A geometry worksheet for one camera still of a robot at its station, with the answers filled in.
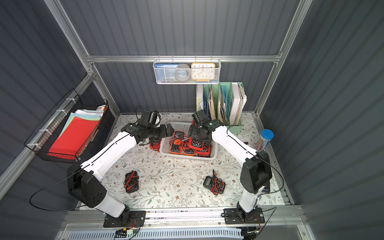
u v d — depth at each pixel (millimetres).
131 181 831
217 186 803
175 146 962
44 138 619
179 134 985
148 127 621
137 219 725
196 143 824
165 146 912
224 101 963
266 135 826
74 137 641
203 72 875
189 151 937
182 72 874
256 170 449
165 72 837
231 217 734
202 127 619
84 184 414
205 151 892
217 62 891
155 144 939
